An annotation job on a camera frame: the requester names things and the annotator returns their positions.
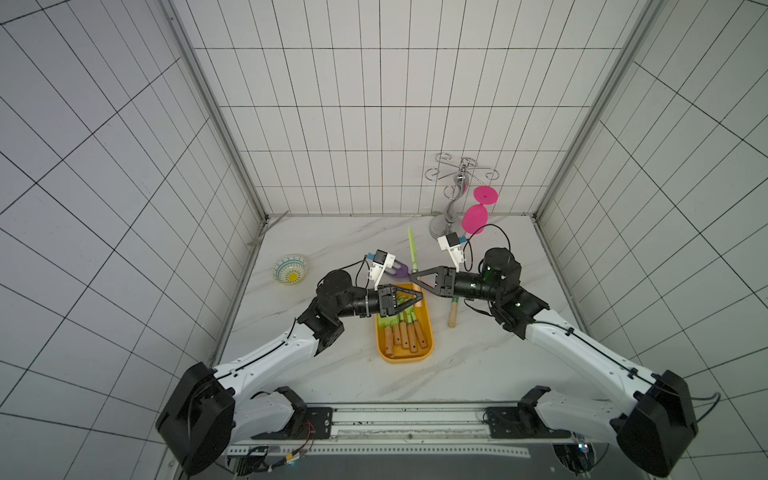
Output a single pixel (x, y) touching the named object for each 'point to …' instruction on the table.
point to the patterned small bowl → (289, 269)
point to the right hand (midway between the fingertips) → (403, 286)
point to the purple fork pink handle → (400, 272)
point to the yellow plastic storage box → (417, 311)
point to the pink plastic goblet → (475, 218)
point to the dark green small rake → (453, 314)
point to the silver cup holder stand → (449, 222)
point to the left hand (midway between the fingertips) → (416, 302)
